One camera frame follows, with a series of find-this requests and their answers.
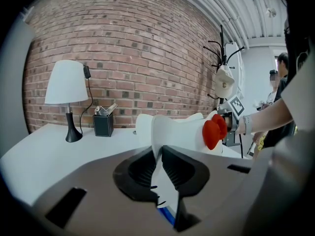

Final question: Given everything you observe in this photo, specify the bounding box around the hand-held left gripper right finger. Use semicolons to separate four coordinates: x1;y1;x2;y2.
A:
161;145;211;199

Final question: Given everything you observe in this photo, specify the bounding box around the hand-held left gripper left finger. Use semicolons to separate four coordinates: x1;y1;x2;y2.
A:
112;147;158;202

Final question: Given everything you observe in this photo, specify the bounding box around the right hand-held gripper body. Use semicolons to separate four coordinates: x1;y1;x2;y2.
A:
218;95;247;133

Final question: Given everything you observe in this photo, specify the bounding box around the person's right forearm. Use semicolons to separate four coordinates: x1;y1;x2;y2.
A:
235;98;294;136

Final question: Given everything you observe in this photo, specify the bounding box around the grey wristband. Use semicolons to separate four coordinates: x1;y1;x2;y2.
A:
243;115;254;135

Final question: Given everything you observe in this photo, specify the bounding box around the beige cap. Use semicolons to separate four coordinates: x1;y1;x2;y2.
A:
215;65;235;99

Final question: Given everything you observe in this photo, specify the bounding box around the white cabinet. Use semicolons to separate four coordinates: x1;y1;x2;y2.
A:
225;42;246;100

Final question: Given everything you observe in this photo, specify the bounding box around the black tissue box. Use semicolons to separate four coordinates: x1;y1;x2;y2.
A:
93;113;115;138

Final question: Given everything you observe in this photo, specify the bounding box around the black coat rack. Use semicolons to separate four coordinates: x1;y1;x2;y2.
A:
203;25;246;108

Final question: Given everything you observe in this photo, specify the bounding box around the person's white shirt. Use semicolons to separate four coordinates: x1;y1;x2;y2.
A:
242;40;315;236

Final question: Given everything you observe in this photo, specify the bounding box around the white tissue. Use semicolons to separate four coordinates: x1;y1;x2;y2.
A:
94;103;119;117

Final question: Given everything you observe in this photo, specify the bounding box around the white table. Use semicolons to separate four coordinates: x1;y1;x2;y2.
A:
0;123;249;206

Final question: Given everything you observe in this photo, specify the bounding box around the table lamp with white shade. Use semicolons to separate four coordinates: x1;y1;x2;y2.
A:
44;59;89;143

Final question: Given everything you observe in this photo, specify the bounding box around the black lamp cable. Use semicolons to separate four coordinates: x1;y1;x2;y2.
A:
79;77;95;135

